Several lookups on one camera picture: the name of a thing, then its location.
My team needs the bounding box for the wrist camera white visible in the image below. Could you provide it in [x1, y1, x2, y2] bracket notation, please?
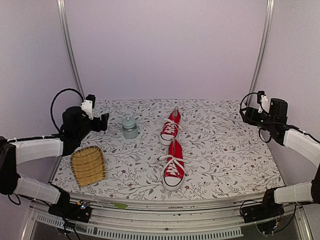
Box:
[80, 94, 96, 120]
[257, 90, 270, 114]

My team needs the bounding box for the front aluminium rail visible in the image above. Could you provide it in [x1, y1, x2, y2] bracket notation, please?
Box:
[21, 193, 315, 240]

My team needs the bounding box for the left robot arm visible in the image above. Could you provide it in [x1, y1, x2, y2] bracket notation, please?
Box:
[0, 106, 109, 217]

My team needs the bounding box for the left aluminium frame post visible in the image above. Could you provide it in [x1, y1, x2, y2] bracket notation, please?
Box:
[56, 0, 85, 97]

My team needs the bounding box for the left black camera cable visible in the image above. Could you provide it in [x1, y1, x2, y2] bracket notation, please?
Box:
[50, 88, 85, 133]

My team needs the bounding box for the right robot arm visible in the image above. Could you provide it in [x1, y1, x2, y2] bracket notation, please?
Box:
[239, 91, 320, 218]

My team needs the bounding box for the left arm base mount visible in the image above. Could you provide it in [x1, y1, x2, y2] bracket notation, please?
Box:
[48, 202, 93, 223]

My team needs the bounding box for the green tape piece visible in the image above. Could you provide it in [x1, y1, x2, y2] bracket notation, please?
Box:
[112, 202, 128, 210]

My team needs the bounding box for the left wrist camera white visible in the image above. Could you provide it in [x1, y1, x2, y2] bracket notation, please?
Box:
[80, 94, 96, 120]

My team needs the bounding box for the aluminium frame post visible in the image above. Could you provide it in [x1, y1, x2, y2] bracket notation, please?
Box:
[249, 0, 275, 93]
[56, 0, 85, 97]

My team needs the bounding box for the red sneaker with laces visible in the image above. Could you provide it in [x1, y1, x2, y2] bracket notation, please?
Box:
[159, 107, 182, 146]

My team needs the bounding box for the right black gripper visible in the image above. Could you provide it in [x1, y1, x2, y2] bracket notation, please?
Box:
[239, 106, 276, 132]

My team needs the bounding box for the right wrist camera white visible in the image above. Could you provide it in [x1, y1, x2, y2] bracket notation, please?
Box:
[257, 90, 270, 114]

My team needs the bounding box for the right black camera cable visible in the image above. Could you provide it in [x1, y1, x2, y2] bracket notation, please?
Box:
[239, 91, 273, 143]

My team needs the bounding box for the woven bamboo basket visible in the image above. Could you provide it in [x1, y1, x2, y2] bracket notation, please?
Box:
[70, 145, 106, 188]

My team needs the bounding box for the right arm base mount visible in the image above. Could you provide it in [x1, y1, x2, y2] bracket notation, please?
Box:
[239, 200, 285, 223]

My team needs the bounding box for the black camera cable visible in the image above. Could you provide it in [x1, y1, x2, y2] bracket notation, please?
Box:
[50, 88, 85, 133]
[239, 91, 273, 143]

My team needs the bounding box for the right aluminium frame post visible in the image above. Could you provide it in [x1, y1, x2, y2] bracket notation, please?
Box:
[249, 0, 275, 93]

